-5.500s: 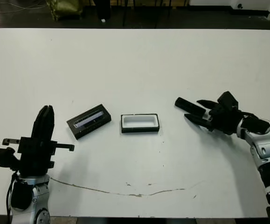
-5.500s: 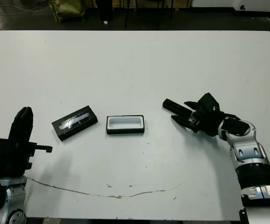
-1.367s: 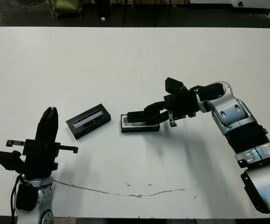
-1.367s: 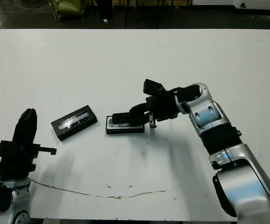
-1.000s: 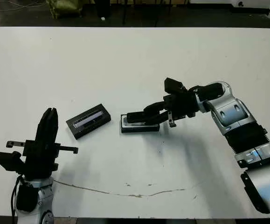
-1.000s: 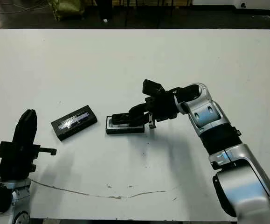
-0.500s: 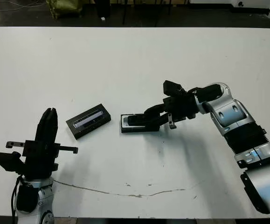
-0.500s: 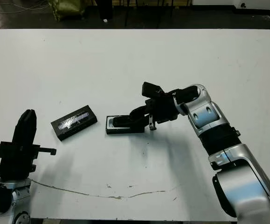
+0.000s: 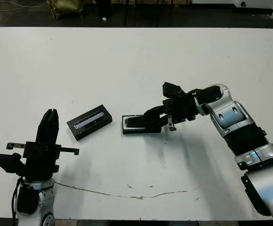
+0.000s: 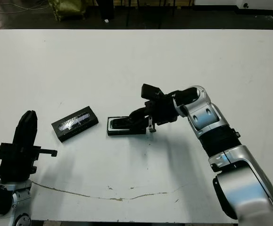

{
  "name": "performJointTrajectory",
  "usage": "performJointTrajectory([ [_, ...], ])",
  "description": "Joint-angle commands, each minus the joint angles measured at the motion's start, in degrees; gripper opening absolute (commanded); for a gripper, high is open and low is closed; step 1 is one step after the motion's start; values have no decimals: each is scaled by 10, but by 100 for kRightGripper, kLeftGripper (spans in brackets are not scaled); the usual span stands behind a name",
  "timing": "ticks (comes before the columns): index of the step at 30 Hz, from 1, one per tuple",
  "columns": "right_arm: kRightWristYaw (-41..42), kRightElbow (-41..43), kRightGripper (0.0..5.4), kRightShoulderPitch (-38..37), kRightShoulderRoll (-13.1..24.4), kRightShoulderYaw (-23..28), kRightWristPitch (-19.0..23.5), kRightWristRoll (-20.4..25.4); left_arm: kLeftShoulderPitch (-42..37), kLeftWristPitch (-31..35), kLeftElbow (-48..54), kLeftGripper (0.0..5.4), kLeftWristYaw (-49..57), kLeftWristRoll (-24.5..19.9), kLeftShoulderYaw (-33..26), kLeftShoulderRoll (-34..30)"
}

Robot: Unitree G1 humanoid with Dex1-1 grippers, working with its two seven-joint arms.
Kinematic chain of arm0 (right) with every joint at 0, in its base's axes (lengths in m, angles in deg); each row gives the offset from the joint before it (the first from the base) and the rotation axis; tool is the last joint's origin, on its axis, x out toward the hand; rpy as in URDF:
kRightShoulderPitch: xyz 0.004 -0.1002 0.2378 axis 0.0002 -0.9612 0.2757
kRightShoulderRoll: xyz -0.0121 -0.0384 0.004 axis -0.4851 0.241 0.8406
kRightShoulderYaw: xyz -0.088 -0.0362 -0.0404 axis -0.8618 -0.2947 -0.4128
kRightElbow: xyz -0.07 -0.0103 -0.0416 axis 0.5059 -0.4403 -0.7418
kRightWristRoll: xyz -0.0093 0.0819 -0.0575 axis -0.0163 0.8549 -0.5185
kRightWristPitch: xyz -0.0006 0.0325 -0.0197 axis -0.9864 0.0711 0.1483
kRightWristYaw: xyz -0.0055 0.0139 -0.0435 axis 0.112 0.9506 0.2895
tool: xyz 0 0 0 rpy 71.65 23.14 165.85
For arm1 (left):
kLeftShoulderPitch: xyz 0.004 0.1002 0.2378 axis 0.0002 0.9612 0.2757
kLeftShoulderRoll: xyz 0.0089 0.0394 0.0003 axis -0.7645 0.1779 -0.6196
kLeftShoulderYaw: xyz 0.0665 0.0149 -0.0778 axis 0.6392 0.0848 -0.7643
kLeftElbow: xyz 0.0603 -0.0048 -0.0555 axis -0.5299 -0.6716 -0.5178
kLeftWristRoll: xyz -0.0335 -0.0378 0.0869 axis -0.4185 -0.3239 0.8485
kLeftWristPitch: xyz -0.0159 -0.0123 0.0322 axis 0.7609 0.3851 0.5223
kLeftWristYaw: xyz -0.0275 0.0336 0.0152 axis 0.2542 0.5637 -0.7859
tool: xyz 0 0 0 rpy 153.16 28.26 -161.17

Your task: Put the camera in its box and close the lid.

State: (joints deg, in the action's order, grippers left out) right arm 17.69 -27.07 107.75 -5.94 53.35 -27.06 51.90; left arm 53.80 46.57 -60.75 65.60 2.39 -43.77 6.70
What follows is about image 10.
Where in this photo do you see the black metal furniture leg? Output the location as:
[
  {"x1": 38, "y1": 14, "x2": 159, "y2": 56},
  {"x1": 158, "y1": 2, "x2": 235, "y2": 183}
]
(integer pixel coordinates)
[{"x1": 125, "y1": 0, "x2": 130, "y2": 27}]

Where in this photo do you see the olive green shiny bag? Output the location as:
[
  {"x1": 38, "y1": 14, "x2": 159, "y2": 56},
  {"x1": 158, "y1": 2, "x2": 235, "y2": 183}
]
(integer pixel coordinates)
[{"x1": 49, "y1": 0, "x2": 88, "y2": 22}]

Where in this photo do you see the black bar-shaped camera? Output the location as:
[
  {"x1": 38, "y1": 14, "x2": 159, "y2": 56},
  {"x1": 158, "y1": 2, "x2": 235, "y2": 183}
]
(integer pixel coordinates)
[{"x1": 110, "y1": 117, "x2": 147, "y2": 130}]

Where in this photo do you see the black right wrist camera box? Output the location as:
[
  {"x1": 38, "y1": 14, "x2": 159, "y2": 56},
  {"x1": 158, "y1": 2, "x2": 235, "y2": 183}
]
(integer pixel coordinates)
[{"x1": 141, "y1": 83, "x2": 165, "y2": 101}]

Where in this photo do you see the thin white floor cable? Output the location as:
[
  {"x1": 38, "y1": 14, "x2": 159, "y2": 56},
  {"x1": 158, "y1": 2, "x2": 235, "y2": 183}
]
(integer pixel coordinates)
[{"x1": 0, "y1": 1, "x2": 51, "y2": 15}]

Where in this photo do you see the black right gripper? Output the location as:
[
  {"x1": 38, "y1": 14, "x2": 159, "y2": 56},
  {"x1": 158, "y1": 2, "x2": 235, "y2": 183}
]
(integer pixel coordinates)
[{"x1": 126, "y1": 96, "x2": 180, "y2": 133}]

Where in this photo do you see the person in black clothes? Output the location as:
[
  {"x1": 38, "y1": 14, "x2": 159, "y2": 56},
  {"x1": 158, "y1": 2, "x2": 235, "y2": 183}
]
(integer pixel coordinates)
[{"x1": 98, "y1": 0, "x2": 116, "y2": 21}]

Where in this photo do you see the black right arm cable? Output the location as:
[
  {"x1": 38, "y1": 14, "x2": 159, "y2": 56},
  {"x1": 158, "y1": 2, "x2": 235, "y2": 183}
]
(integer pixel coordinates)
[{"x1": 166, "y1": 89, "x2": 187, "y2": 97}]

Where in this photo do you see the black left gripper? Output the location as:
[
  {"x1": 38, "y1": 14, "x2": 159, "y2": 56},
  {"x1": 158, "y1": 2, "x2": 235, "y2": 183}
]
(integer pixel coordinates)
[{"x1": 0, "y1": 110, "x2": 58, "y2": 182}]

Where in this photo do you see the black box with white insert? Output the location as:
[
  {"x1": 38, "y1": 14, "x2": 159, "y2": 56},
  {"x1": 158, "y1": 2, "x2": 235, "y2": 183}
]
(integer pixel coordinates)
[{"x1": 106, "y1": 115, "x2": 149, "y2": 137}]

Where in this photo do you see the black box lid with picture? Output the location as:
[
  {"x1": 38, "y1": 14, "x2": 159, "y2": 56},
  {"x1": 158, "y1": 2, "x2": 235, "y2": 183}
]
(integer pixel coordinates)
[{"x1": 51, "y1": 105, "x2": 100, "y2": 143}]

